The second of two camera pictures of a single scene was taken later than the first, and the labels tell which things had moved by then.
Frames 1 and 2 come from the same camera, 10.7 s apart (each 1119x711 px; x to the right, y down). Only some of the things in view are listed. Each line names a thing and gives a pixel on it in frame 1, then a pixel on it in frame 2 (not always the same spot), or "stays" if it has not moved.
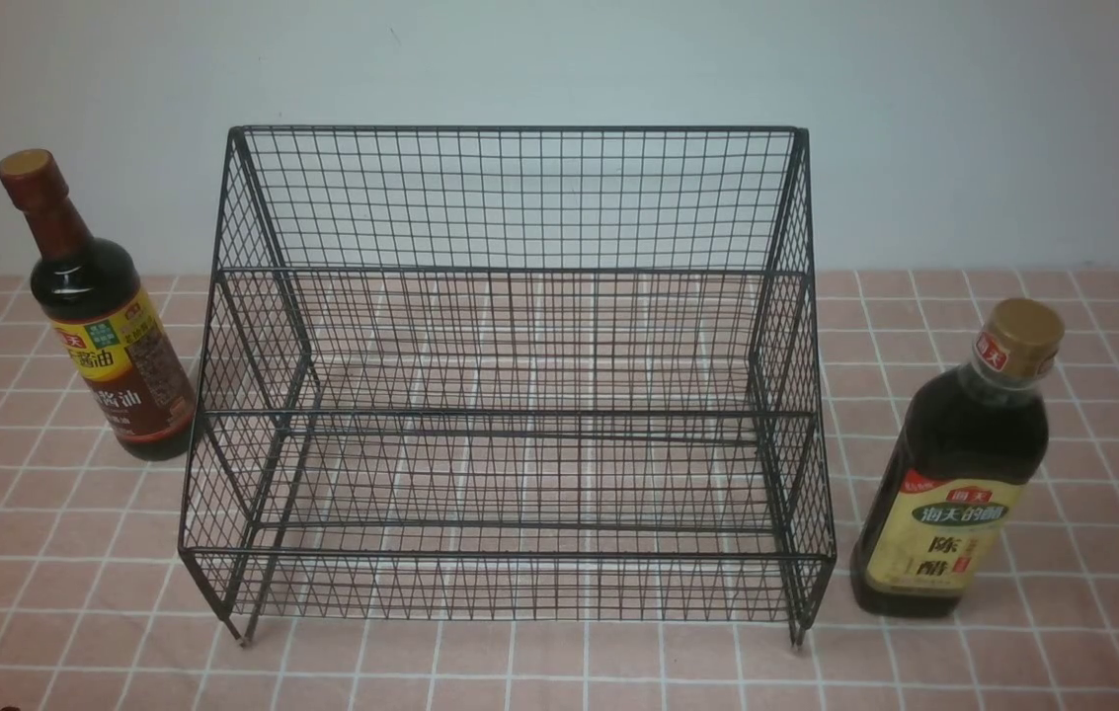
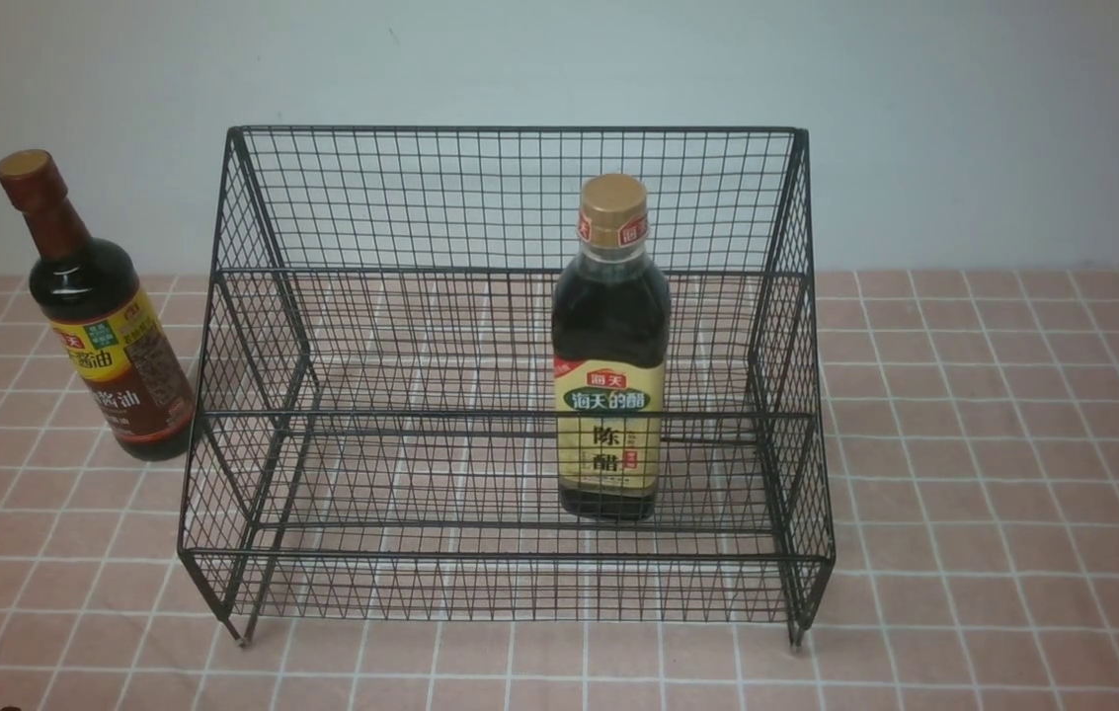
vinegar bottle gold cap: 960,468 → 611,339
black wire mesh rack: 513,371 stays
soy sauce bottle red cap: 105,323 stays
